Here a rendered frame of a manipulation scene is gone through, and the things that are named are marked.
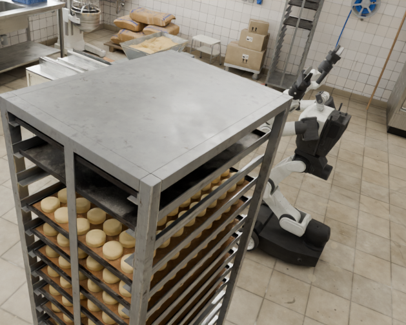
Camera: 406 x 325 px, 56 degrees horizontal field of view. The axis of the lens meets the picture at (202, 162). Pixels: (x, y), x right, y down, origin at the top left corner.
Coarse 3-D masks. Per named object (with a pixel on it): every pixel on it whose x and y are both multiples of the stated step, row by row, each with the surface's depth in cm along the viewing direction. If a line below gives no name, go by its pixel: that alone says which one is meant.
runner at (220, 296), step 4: (220, 292) 170; (224, 292) 170; (220, 296) 168; (216, 300) 166; (220, 300) 166; (212, 304) 164; (216, 304) 163; (208, 308) 162; (212, 308) 160; (204, 312) 160; (208, 312) 158; (200, 316) 158; (204, 316) 156; (196, 320) 156; (200, 320) 154; (192, 324) 155; (196, 324) 155; (200, 324) 155
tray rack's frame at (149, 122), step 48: (0, 96) 89; (48, 96) 93; (96, 96) 97; (144, 96) 101; (192, 96) 105; (240, 96) 110; (96, 144) 78; (144, 144) 81; (192, 144) 84; (144, 192) 72; (144, 240) 78; (144, 288) 86
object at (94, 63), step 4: (68, 52) 374; (72, 52) 372; (68, 56) 376; (72, 56) 374; (76, 56) 371; (80, 56) 369; (84, 56) 369; (80, 60) 371; (84, 60) 368; (88, 60) 366; (92, 60) 364; (88, 64) 368; (92, 64) 366; (96, 64) 363; (100, 64) 361; (104, 64) 359
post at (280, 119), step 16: (288, 96) 116; (288, 112) 118; (272, 128) 121; (272, 144) 123; (272, 160) 127; (256, 192) 135; (256, 208) 138; (240, 240) 148; (240, 256) 152; (224, 304) 169; (224, 320) 176
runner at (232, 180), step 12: (252, 168) 123; (228, 180) 117; (216, 192) 106; (204, 204) 102; (180, 216) 100; (192, 216) 99; (168, 228) 96; (180, 228) 96; (156, 240) 88; (132, 264) 84
